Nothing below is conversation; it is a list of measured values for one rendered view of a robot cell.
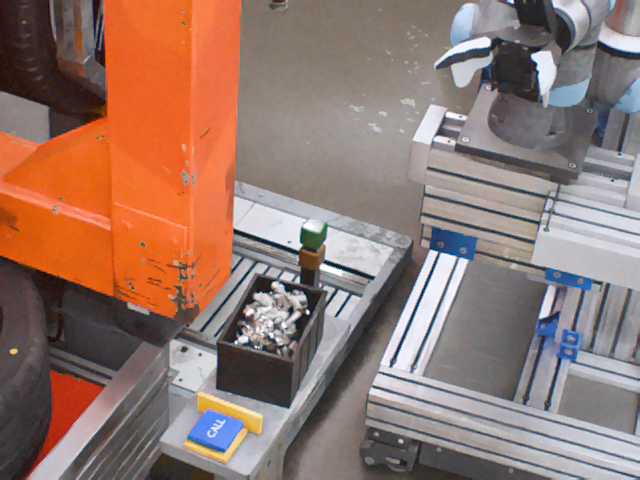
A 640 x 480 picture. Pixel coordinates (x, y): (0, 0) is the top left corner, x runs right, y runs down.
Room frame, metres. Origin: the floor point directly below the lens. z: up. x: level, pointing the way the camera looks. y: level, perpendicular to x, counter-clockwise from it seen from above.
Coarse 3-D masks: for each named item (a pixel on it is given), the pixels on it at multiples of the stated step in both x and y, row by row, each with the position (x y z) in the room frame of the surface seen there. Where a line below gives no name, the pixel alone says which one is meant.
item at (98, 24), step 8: (48, 0) 2.19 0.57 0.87; (96, 0) 2.40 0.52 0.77; (48, 8) 2.19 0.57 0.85; (96, 8) 2.39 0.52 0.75; (48, 16) 2.19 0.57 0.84; (96, 16) 2.38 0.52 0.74; (96, 24) 2.38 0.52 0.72; (96, 32) 2.38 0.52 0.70; (56, 40) 2.21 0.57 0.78; (96, 40) 2.38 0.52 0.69; (104, 40) 2.49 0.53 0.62; (56, 48) 2.21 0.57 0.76; (96, 48) 2.38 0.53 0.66; (104, 48) 2.47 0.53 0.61; (96, 56) 2.38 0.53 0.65; (104, 56) 2.43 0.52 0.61; (104, 64) 2.40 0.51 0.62
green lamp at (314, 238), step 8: (304, 224) 1.84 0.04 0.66; (312, 224) 1.85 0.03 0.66; (320, 224) 1.85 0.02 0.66; (304, 232) 1.83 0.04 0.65; (312, 232) 1.83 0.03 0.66; (320, 232) 1.83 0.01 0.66; (304, 240) 1.83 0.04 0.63; (312, 240) 1.82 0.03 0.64; (320, 240) 1.82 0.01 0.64; (312, 248) 1.82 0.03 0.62
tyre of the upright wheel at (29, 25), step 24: (0, 0) 2.15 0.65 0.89; (24, 0) 2.13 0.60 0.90; (0, 24) 2.14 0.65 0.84; (24, 24) 2.13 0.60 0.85; (48, 24) 2.18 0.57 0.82; (0, 48) 2.15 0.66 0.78; (24, 48) 2.13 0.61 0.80; (48, 48) 2.18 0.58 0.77; (0, 72) 2.19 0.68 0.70; (24, 72) 2.15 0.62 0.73; (48, 72) 2.17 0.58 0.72; (24, 96) 2.23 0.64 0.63; (48, 96) 2.18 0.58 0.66; (72, 96) 2.25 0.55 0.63; (96, 96) 2.33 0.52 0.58
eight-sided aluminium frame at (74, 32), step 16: (64, 0) 2.17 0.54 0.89; (80, 0) 2.15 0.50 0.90; (64, 16) 2.16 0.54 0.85; (80, 16) 2.15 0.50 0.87; (64, 32) 2.16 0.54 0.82; (80, 32) 2.15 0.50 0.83; (64, 48) 2.16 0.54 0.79; (80, 48) 2.15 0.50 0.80; (64, 64) 2.16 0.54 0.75; (80, 64) 2.15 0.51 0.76; (96, 64) 2.18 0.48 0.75; (80, 80) 2.20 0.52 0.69; (96, 80) 2.18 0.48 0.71
